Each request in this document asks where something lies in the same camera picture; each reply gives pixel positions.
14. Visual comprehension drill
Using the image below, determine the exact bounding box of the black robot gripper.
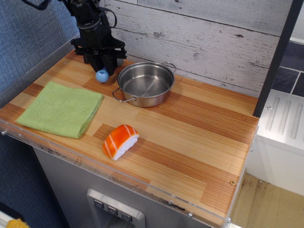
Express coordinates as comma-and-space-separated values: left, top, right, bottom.
71, 18, 128, 76

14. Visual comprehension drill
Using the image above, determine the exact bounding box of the blue and gray toy scoop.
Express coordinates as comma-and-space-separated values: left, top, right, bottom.
95, 58, 124, 83

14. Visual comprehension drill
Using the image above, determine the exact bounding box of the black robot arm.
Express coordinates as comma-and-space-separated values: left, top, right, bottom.
64, 0, 128, 75

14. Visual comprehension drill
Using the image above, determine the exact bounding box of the stainless steel pot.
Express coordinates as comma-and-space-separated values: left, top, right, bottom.
112, 62, 177, 107

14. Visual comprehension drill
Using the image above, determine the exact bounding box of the green folded cloth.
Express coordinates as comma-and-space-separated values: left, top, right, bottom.
17, 82, 103, 138

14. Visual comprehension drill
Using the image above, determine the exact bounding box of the salmon sushi toy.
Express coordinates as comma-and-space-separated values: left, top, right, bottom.
102, 124, 140, 161

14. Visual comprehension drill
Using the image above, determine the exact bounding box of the clear acrylic edge guard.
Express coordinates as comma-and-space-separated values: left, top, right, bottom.
0, 116, 255, 228

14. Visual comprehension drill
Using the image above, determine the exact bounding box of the silver dispenser panel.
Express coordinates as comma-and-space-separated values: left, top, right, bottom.
86, 188, 146, 228

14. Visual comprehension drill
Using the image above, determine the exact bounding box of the yellow object at corner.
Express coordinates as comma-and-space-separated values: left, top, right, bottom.
6, 219, 29, 228

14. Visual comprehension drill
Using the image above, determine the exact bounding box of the white ridged sink unit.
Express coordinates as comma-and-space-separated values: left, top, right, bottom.
246, 90, 304, 195

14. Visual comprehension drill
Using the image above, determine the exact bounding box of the dark gray right post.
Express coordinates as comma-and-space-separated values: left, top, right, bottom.
253, 0, 304, 117

